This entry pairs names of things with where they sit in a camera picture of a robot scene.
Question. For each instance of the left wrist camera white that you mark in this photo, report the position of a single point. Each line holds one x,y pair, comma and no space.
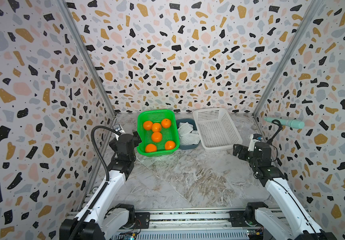
118,129

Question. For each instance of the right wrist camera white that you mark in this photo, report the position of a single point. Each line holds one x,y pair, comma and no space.
254,138

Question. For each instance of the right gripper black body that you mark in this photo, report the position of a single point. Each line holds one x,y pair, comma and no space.
252,159

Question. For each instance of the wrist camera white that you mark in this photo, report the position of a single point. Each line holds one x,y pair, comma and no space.
254,138
118,129

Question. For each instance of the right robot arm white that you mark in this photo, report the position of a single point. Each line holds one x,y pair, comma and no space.
286,201

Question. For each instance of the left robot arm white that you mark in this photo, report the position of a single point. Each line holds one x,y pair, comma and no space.
100,201

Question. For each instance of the green plastic mesh basket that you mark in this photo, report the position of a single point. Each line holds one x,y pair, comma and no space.
168,134

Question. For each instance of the white plastic mesh basket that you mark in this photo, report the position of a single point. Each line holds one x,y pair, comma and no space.
216,129

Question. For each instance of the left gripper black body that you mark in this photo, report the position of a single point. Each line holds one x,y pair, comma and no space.
115,145

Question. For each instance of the dark teal plastic bin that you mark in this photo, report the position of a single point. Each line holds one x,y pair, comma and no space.
191,121

